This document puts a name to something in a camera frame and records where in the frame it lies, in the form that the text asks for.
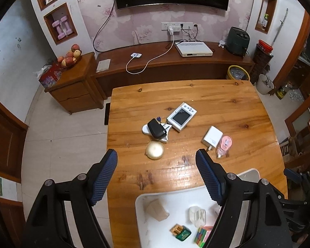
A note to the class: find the clear plastic box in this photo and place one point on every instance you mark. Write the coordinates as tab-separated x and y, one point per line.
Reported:
197	216

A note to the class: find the black air fryer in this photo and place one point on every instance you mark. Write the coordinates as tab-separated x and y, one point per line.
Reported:
237	41

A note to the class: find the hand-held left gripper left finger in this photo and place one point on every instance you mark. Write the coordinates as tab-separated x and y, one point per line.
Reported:
103	178

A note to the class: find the green small box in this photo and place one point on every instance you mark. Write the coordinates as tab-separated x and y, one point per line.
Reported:
182	235

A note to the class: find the pink dumbbell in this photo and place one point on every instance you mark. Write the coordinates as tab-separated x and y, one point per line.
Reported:
66	25
57	29

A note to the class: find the red lidded container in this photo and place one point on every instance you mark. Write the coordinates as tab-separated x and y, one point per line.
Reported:
265	46

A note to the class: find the white wall socket strip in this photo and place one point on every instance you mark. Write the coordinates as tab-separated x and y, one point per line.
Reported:
165	25

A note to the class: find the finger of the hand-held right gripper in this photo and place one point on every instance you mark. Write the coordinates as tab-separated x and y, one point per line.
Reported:
292	175

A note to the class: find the wooden door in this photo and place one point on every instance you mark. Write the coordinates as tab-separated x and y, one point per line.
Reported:
5	139

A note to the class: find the tall black woven basket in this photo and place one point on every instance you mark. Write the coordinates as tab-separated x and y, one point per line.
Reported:
261	64

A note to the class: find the pink correction tape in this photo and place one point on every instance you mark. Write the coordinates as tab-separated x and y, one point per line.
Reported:
225	143

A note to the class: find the white round charging pad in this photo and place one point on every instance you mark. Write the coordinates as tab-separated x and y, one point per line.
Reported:
136	55

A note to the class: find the white handheld screen device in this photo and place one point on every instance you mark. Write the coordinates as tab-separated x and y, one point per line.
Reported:
180	117

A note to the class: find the red patterned tissue box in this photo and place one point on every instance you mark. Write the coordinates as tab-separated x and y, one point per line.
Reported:
50	77

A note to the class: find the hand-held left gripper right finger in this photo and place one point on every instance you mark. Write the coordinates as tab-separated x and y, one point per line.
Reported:
211	178

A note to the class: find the black car key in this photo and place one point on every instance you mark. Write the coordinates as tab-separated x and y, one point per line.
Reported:
157	129

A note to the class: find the white bucket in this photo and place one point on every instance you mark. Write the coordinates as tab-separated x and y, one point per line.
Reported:
264	85

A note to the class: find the long wooden tv cabinet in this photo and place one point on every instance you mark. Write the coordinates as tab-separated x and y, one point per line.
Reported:
165	64

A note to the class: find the white plastic tray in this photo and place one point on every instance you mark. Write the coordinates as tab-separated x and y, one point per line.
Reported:
177	211

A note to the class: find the small bottle in niche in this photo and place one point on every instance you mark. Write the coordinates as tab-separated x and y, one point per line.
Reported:
265	20

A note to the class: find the gold round compact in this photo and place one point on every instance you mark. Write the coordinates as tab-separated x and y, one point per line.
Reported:
155	150

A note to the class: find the wooden side cabinet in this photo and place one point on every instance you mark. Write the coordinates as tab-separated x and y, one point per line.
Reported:
72	90

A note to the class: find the yellow rimmed trash bin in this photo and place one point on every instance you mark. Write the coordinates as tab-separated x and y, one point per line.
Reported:
237	73

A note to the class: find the white flat holder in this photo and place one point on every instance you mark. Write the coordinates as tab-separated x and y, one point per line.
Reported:
146	129

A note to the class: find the white charger block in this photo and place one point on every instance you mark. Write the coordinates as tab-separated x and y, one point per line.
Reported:
211	137

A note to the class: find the white plug adapter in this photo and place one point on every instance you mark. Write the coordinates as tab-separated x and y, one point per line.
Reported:
173	30

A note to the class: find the wooden chair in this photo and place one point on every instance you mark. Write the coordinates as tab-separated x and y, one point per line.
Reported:
297	116

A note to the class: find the cooking oil bottle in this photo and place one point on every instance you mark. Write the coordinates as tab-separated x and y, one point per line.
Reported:
283	92

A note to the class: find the white card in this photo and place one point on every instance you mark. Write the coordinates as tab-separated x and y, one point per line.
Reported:
103	65

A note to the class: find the white set-top box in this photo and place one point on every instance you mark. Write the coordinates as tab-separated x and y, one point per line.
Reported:
193	49

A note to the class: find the bowl of fruit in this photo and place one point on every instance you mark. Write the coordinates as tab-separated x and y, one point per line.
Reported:
69	56

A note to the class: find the long sword on wall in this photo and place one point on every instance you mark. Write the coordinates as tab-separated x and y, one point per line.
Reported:
280	27

